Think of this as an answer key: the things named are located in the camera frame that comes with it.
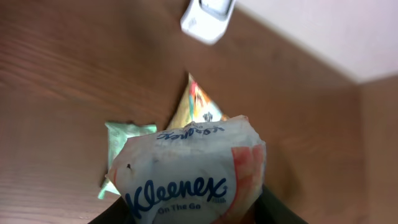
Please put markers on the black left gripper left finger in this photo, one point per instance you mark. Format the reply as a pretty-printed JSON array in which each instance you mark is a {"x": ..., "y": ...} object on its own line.
[{"x": 117, "y": 213}]

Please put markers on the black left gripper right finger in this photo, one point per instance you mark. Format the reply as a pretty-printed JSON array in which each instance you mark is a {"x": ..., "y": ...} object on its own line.
[{"x": 268, "y": 209}]

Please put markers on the orange white Kleenex tissue pack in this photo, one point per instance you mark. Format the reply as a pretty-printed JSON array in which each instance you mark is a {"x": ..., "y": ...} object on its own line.
[{"x": 202, "y": 173}]

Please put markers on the teal wet wipes pack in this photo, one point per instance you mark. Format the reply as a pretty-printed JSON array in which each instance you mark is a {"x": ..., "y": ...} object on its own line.
[{"x": 119, "y": 133}]

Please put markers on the orange yellow snack bag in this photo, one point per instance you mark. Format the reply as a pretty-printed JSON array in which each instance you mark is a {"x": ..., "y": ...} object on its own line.
[{"x": 195, "y": 105}]

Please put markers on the white barcode scanner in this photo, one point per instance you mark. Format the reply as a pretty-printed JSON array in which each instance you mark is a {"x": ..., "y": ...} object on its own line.
[{"x": 207, "y": 20}]

